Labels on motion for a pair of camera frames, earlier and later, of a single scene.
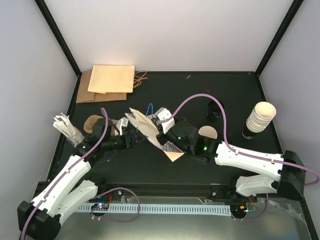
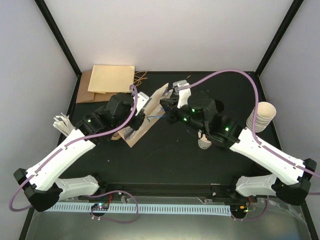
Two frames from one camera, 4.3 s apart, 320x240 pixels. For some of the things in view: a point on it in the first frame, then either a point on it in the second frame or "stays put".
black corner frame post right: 278,35 stays put
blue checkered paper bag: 147,124 to 154,112
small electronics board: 100,206 stays put
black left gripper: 133,141 to 136,125
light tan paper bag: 111,78 stays put
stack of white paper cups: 261,117 stays put
